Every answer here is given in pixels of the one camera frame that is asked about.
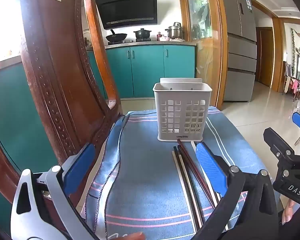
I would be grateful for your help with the stainless steel pot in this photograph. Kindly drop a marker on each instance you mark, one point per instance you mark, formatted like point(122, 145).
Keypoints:
point(175, 32)

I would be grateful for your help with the clothes drying rack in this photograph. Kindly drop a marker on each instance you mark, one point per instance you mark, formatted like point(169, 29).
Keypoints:
point(293, 85)

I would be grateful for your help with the blue striped towel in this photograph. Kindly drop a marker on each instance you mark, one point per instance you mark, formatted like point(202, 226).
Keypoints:
point(145, 180)

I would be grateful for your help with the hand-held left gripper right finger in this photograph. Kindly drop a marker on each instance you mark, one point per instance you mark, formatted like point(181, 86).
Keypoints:
point(210, 167)

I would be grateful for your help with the person's right hand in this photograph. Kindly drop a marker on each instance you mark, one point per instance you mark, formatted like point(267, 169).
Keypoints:
point(287, 212)

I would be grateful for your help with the pink bowl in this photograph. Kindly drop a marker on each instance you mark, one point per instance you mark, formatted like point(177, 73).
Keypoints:
point(164, 39)

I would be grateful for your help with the grey refrigerator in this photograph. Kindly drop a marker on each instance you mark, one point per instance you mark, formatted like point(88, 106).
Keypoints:
point(240, 55)

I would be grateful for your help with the white plastic utensil basket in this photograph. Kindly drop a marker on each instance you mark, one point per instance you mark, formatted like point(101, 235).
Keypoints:
point(165, 92)

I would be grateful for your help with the black gas hob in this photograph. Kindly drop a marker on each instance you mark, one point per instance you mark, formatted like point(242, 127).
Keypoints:
point(130, 41)

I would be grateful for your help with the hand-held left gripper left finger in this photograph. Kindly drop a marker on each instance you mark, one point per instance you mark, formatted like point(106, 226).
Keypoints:
point(81, 165)

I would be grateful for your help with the green wall garland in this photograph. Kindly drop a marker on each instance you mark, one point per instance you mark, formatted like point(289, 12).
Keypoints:
point(293, 50)

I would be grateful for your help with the carved wooden chair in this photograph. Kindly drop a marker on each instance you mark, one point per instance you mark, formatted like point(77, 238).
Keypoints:
point(57, 67)

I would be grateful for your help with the person's left hand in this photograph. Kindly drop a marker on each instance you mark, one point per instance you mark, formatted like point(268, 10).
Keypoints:
point(132, 237)

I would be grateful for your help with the black range hood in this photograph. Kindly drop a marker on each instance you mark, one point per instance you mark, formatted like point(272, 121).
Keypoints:
point(127, 10)

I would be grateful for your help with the grey kitchen countertop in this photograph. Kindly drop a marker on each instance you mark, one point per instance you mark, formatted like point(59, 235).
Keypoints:
point(165, 43)

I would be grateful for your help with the black casserole pot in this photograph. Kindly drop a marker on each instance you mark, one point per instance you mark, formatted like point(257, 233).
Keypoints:
point(142, 34)

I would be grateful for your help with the red-brown chopstick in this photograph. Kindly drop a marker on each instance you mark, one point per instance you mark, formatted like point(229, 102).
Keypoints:
point(190, 160)

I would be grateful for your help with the wood-framed glass sliding door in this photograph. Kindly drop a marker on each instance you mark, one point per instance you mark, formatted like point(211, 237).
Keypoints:
point(200, 17)

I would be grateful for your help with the red bottle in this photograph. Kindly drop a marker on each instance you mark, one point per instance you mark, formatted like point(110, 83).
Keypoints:
point(159, 37)

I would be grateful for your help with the teal kitchen base cabinets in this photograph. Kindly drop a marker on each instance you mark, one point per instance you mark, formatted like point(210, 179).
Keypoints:
point(145, 72)

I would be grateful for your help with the dark brown chopstick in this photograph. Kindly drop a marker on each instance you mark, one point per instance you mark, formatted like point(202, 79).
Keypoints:
point(193, 180)

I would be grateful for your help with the brown wooden door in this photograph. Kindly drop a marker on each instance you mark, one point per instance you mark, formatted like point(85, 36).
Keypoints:
point(265, 60)

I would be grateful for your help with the black chopstick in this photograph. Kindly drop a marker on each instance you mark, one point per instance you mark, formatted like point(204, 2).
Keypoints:
point(186, 180)

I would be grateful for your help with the black wok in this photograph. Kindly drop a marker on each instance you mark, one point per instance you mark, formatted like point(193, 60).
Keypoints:
point(117, 37)

